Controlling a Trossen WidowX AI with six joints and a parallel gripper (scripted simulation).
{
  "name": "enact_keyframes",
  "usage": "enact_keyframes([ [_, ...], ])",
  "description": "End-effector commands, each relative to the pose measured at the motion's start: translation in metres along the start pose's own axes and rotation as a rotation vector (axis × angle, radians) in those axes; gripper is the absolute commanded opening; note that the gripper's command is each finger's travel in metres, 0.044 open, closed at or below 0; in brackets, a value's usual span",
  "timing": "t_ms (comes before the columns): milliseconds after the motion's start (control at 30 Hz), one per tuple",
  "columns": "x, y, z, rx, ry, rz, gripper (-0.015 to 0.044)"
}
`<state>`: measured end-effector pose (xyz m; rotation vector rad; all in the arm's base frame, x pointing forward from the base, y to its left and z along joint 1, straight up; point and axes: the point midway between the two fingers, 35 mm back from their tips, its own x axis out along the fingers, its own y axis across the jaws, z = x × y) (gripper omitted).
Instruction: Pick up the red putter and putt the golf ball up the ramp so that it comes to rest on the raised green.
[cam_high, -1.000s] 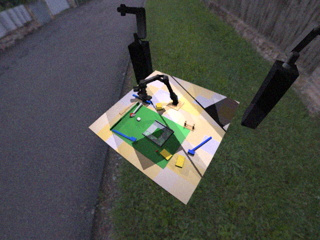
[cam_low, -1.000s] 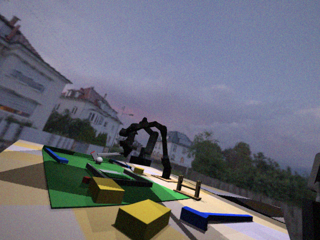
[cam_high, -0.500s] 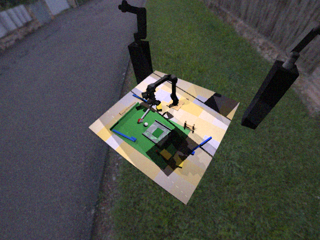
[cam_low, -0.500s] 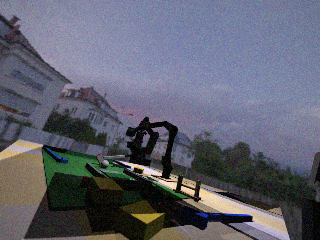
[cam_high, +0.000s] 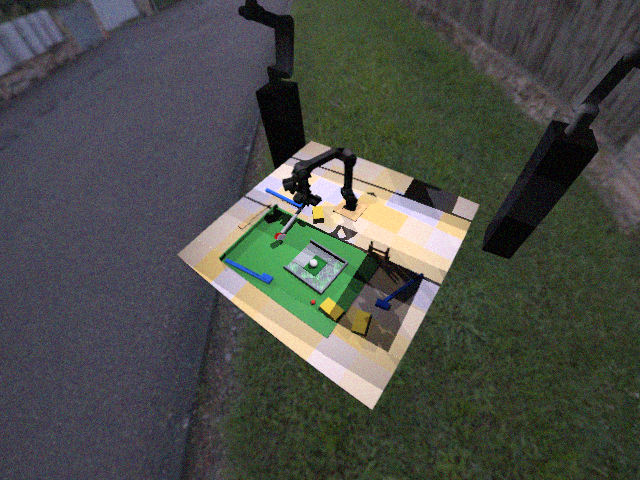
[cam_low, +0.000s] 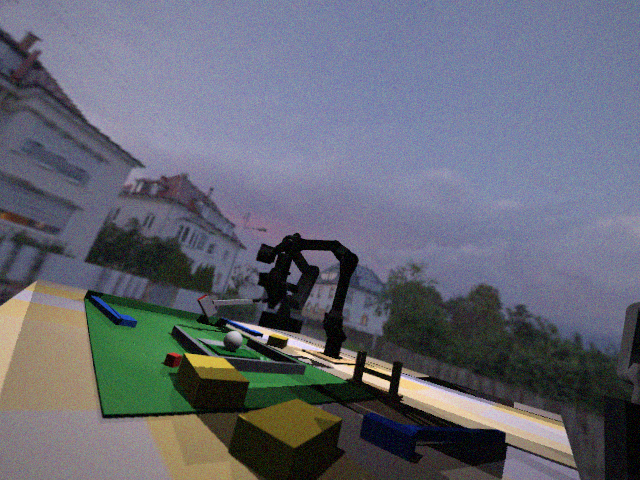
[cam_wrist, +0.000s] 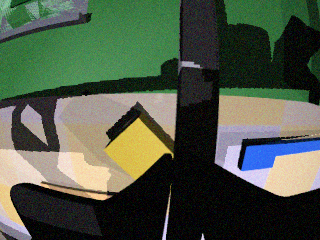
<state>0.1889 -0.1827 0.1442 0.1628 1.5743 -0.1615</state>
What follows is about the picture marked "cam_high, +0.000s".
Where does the green putting mat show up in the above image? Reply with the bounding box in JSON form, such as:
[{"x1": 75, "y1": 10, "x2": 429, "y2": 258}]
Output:
[{"x1": 221, "y1": 207, "x2": 381, "y2": 338}]

